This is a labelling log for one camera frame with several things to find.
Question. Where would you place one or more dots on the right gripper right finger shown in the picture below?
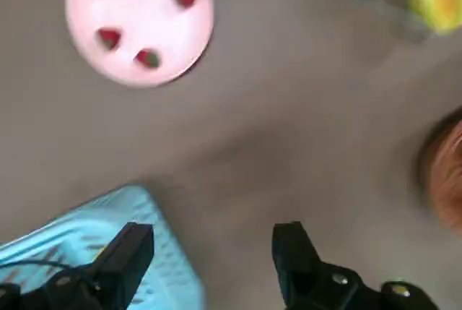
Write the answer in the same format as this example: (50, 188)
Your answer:
(299, 263)

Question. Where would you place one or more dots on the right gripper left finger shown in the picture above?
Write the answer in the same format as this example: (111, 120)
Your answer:
(119, 263)

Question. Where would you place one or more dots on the blue plastic basket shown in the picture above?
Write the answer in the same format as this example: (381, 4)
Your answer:
(173, 274)

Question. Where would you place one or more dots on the brown wicker basket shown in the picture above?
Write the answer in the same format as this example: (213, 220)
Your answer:
(447, 180)

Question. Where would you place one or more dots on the pink round plate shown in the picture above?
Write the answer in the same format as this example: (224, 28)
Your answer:
(144, 17)

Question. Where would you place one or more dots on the clear acrylic stepped stand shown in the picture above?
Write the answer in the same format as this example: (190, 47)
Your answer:
(397, 17)

